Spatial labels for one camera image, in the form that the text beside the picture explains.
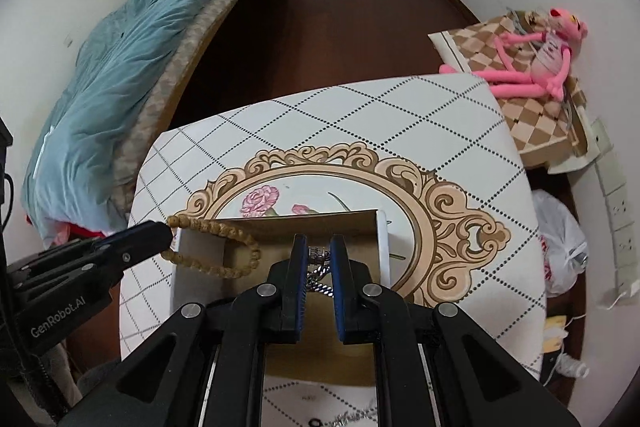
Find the wooden bed with woven mat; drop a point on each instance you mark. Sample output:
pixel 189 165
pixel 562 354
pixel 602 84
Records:
pixel 200 32

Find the white power strip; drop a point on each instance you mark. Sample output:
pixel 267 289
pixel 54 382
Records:
pixel 617 207

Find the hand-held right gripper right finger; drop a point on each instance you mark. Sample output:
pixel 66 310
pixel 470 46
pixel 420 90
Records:
pixel 338 287

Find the printed tablecloth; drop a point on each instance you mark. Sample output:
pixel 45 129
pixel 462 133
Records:
pixel 350 122

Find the bed with blue quilt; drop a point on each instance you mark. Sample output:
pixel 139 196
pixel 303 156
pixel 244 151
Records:
pixel 115 77

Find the white plastic bag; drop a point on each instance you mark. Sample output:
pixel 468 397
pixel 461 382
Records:
pixel 562 242

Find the white roll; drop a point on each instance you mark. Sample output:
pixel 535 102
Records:
pixel 572 364

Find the yellow paper tag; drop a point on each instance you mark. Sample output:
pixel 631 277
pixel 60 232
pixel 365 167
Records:
pixel 554 332

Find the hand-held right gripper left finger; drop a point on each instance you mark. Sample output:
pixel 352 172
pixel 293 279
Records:
pixel 299 287

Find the brown checkered cushion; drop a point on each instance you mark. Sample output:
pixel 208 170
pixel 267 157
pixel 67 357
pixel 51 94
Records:
pixel 530 117

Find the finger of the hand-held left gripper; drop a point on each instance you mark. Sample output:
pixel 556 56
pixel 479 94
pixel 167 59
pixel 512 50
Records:
pixel 145 238

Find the pink plush toy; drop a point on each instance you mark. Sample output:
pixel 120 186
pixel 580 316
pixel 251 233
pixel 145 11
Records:
pixel 545 57

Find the brown cardboard box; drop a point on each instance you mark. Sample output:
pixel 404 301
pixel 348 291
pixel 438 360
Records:
pixel 240 302

